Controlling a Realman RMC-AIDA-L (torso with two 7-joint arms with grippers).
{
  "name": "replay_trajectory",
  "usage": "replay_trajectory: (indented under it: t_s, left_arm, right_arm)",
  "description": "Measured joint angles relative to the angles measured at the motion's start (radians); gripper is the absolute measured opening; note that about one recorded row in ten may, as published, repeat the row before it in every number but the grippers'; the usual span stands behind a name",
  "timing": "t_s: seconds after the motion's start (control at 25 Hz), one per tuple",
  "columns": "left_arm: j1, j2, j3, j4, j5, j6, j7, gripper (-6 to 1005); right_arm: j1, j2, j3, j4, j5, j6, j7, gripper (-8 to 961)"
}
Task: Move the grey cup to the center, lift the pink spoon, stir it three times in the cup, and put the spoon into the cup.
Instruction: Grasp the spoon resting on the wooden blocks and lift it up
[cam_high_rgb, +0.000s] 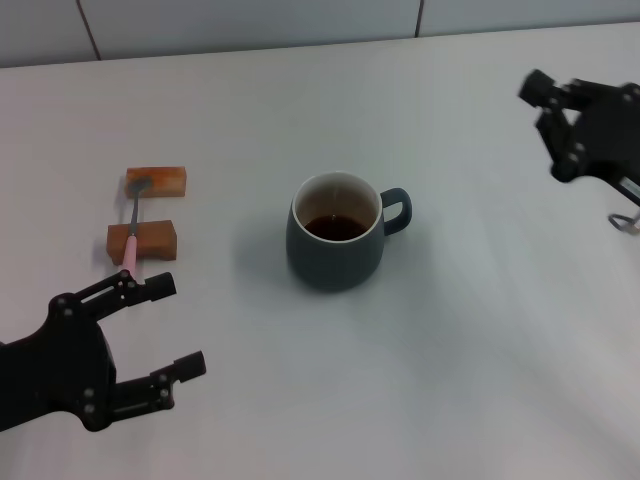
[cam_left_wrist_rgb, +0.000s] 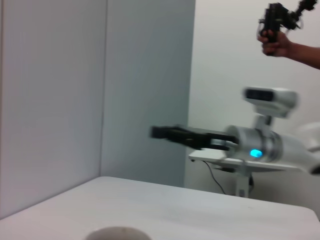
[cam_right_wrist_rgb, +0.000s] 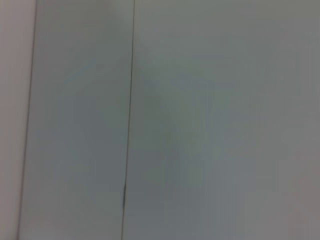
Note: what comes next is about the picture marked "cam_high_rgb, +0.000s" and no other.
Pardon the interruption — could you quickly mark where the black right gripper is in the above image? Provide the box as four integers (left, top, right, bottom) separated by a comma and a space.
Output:
516, 68, 640, 206

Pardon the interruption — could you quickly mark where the dark brown wooden block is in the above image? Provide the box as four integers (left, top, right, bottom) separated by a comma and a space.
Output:
106, 219, 180, 266

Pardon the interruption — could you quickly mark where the pink handled metal spoon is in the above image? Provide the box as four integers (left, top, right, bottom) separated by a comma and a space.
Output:
125, 177, 155, 281

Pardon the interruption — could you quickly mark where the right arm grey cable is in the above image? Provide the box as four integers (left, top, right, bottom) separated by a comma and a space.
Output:
608, 212, 640, 234

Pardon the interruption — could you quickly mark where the dark coffee liquid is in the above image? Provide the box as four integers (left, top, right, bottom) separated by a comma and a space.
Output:
303, 213, 369, 242

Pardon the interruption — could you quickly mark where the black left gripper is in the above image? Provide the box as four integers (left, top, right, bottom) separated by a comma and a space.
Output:
0, 271, 208, 433

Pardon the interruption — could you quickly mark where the grey ceramic mug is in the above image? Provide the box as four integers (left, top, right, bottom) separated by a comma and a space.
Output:
285, 171, 414, 294

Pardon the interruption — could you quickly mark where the light orange wooden block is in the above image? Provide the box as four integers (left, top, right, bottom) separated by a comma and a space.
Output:
124, 166, 189, 200

